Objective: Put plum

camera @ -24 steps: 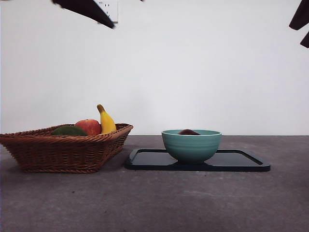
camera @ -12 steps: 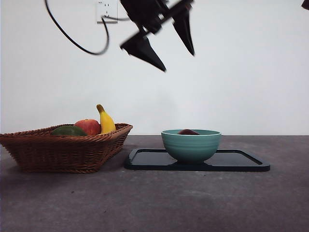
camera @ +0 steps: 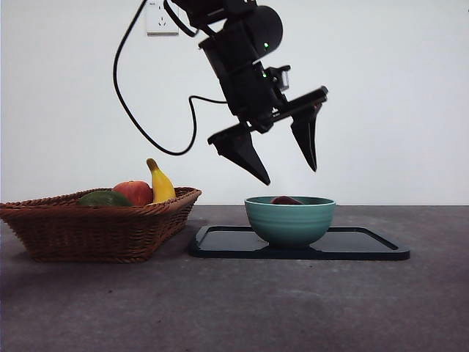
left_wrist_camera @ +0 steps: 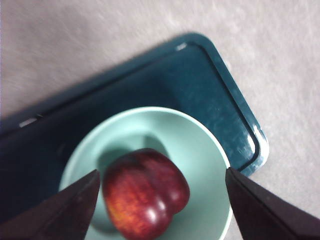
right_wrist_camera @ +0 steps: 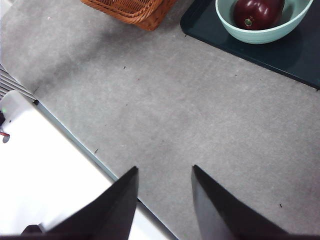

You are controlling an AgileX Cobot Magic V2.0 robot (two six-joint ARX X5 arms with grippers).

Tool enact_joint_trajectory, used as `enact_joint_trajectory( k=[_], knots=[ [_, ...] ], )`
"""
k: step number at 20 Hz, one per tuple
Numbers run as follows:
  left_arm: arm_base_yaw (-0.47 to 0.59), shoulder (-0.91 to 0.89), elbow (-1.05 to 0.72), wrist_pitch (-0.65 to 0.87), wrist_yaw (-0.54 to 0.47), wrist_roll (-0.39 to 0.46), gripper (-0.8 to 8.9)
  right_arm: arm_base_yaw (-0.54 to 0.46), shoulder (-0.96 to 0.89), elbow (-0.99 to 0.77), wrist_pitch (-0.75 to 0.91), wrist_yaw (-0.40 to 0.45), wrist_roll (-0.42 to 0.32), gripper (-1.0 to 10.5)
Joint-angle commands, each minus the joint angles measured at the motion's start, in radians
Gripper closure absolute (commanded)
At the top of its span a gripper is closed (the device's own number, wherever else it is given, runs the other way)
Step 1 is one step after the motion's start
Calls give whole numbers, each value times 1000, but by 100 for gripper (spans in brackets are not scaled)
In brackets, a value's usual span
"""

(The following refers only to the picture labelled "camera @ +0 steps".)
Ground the teal ribbed bowl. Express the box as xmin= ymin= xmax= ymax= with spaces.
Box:
xmin=244 ymin=196 xmax=336 ymax=249

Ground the yellow banana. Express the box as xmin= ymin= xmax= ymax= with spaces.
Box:
xmin=146 ymin=158 xmax=177 ymax=204

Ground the dark rectangular tray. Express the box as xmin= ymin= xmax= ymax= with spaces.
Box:
xmin=188 ymin=225 xmax=411 ymax=261

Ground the red yellow apple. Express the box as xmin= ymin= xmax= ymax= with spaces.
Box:
xmin=112 ymin=180 xmax=154 ymax=206

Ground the green avocado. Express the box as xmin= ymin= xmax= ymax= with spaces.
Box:
xmin=77 ymin=190 xmax=133 ymax=207

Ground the brown wicker basket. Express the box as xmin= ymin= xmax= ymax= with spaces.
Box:
xmin=0 ymin=186 xmax=202 ymax=263

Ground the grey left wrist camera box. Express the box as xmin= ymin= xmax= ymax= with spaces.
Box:
xmin=269 ymin=65 xmax=292 ymax=92

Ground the white wall socket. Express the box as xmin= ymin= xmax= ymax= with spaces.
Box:
xmin=146 ymin=0 xmax=180 ymax=37

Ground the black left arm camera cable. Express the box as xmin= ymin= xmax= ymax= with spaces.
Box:
xmin=112 ymin=0 xmax=235 ymax=156

